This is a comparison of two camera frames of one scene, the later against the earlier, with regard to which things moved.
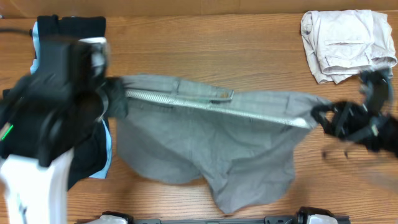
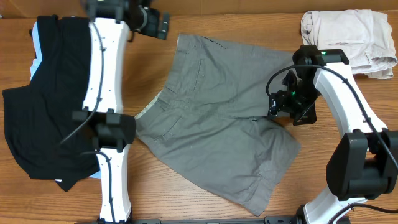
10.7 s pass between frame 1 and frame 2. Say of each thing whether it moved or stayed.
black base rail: stayed
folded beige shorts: stayed
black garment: stayed
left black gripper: moved
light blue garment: stayed
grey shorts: moved
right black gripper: moved
